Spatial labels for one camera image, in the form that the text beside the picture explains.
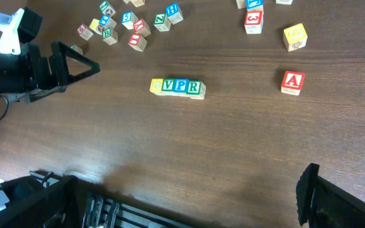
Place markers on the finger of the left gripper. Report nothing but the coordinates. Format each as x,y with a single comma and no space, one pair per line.
68,66

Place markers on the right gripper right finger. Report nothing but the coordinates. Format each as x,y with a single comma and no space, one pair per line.
322,204

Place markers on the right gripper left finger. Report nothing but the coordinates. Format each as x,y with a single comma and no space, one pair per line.
25,202

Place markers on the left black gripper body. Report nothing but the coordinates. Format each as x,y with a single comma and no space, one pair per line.
25,76

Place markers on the yellow C block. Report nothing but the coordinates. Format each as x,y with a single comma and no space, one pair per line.
156,87

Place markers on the green V block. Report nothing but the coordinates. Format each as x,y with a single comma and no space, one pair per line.
168,87

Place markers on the blue P block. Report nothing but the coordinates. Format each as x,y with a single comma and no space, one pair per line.
180,87

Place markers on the green R block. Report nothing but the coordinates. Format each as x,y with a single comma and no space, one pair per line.
196,89

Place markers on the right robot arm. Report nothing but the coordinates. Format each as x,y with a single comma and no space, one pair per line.
99,211

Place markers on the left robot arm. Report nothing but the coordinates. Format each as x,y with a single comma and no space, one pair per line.
24,73

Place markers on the green B block outer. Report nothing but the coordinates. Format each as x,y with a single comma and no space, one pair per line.
77,49

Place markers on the green b block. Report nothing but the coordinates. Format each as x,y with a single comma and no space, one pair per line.
77,49
109,36

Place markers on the red 6 block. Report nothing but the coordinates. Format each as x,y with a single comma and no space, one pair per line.
85,32

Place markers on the yellow block left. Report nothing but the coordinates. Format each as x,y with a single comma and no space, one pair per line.
96,27

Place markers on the green B block inner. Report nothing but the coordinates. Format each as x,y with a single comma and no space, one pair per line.
109,36

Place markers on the blue block left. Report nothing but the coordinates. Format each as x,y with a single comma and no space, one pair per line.
106,22

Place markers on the green J block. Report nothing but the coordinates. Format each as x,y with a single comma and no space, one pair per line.
107,9

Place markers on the red L block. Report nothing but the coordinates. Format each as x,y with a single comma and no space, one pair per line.
137,42

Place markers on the blue 5 block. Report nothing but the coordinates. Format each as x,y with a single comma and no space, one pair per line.
129,19

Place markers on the red Y block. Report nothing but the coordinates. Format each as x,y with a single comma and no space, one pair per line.
141,28

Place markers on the green Z block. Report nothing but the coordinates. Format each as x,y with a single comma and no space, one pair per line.
162,23

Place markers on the red A block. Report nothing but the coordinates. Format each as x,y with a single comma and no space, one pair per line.
292,83

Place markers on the blue H block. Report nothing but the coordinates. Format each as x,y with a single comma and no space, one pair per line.
174,13

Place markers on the yellow S block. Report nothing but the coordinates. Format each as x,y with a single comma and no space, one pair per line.
295,37

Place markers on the red 3 block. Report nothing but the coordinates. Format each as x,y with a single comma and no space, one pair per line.
254,22

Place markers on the red E block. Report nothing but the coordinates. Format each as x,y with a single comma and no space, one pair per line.
241,4

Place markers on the blue I block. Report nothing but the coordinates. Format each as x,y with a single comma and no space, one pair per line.
255,5

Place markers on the red M block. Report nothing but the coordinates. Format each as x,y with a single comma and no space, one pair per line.
284,2

